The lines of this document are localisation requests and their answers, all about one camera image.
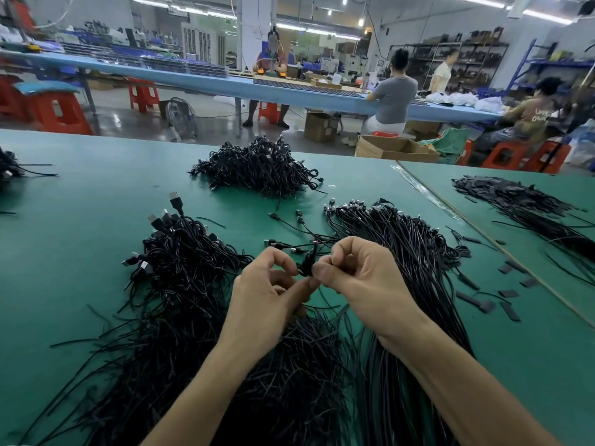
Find small cluster of knotted cables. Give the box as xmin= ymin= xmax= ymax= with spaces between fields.
xmin=123 ymin=192 xmax=254 ymax=307

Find spread of straight black cables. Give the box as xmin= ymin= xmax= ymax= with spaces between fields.
xmin=452 ymin=175 xmax=595 ymax=261

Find scattered dark tie pieces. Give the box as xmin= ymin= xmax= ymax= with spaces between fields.
xmin=449 ymin=225 xmax=539 ymax=322

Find pile of black cables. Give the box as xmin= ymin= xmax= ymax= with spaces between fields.
xmin=20 ymin=211 xmax=364 ymax=446

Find person's left forearm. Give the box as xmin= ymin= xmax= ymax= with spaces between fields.
xmin=141 ymin=330 xmax=266 ymax=446

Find pile of white bags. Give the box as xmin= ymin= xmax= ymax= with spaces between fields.
xmin=437 ymin=90 xmax=508 ymax=114

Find grey floor fan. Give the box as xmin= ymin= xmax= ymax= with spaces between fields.
xmin=160 ymin=97 xmax=198 ymax=141

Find small cardboard box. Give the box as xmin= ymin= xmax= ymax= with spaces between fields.
xmin=305 ymin=111 xmax=342 ymax=143

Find person's right forearm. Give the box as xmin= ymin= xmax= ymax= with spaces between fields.
xmin=400 ymin=328 xmax=559 ymax=446

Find person's left hand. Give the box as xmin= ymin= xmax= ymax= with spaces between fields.
xmin=223 ymin=246 xmax=322 ymax=359

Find open cardboard box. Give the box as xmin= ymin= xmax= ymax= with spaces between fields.
xmin=355 ymin=135 xmax=441 ymax=162

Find green bag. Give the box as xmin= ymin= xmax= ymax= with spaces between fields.
xmin=426 ymin=127 xmax=474 ymax=164

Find white pillar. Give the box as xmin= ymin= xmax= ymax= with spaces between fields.
xmin=240 ymin=0 xmax=275 ymax=71

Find blue metal rack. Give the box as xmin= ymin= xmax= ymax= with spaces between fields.
xmin=509 ymin=40 xmax=595 ymax=94

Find person's right hand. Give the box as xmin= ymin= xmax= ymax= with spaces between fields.
xmin=311 ymin=237 xmax=433 ymax=354

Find heap of black cables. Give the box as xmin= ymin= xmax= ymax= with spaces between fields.
xmin=0 ymin=148 xmax=57 ymax=182
xmin=188 ymin=135 xmax=325 ymax=199

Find metal storage shelf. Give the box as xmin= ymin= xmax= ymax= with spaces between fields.
xmin=390 ymin=27 xmax=511 ymax=89

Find bundle of long black cables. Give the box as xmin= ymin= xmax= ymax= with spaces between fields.
xmin=266 ymin=198 xmax=477 ymax=446

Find single black cable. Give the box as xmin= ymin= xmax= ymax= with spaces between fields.
xmin=297 ymin=250 xmax=320 ymax=279

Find long blue workbench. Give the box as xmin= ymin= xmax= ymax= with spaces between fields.
xmin=0 ymin=49 xmax=503 ymax=125

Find red stool with blue seat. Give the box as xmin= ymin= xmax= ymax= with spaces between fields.
xmin=14 ymin=81 xmax=94 ymax=136

